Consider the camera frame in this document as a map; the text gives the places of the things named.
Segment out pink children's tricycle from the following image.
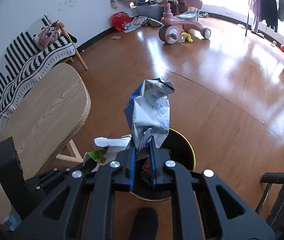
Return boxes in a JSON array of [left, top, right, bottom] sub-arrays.
[[152, 0, 211, 44]]

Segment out blue white bag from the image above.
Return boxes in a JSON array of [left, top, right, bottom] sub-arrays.
[[124, 78, 175, 150]]

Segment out green white torn carton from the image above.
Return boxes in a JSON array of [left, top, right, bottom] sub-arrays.
[[83, 134, 131, 172]]

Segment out black gold-rimmed trash bin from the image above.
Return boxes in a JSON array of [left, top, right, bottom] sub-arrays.
[[129, 127, 197, 202]]

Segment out yellow toy on floor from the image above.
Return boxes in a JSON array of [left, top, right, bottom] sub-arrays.
[[181, 32, 193, 43]]

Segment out pink floral cushion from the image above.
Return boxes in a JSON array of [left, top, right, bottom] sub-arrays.
[[38, 20, 60, 48]]

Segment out black white striped sofa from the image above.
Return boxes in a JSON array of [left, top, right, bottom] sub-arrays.
[[0, 15, 81, 136]]

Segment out wooden oval table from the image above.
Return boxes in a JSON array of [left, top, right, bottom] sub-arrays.
[[0, 63, 91, 179]]

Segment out grey storage box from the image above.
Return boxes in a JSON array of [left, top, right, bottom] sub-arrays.
[[136, 4, 164, 21]]

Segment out red plastic bag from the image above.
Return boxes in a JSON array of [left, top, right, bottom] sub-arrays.
[[111, 11, 131, 31]]

